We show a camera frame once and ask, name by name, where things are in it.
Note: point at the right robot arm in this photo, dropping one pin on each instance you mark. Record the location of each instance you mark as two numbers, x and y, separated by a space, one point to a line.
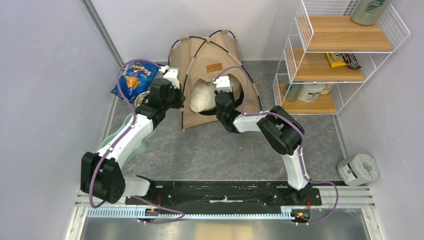
284 134

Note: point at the yellow candy bag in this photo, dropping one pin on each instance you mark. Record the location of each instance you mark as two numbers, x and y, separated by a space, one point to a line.
336 60

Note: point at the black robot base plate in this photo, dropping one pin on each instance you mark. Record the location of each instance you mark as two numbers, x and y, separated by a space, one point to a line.
169 193

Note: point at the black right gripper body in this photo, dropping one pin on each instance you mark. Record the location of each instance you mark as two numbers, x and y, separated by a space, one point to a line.
231 96

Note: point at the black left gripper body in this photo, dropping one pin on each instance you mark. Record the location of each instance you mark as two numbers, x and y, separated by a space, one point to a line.
174 100

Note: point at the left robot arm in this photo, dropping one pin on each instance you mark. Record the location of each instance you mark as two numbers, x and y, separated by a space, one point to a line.
101 172

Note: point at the blue Doritos chip bag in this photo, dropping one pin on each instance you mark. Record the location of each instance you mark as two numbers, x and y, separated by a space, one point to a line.
137 78

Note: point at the beige fabric pet tent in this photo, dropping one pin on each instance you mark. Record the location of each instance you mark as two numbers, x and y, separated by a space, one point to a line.
199 61

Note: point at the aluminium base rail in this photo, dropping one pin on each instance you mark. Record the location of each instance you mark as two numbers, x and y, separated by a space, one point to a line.
346 198

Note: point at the mint green double pet bowl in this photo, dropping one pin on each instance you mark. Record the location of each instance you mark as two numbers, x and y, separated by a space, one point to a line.
131 140

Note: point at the green bottle on top shelf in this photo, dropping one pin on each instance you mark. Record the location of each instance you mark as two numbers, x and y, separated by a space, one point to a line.
367 12

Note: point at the cream fluffy pillow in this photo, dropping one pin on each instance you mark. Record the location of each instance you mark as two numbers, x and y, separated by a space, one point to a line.
202 94

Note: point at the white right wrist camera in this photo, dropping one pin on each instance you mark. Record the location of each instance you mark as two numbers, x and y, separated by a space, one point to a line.
222 85

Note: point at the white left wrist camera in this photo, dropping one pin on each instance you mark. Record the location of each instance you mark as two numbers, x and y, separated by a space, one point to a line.
171 74

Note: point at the aluminium frame post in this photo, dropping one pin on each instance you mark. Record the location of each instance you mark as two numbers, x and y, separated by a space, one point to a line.
101 28

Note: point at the dark brown candy bag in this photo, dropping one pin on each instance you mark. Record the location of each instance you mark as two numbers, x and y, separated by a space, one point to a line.
351 61

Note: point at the white wire shelf rack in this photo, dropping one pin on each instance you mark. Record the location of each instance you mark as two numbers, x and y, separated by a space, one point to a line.
324 26

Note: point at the steel pet bowl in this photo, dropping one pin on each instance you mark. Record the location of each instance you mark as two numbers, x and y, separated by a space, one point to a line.
140 98

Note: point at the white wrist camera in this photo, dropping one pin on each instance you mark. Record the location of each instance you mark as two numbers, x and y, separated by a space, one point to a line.
171 74
222 85

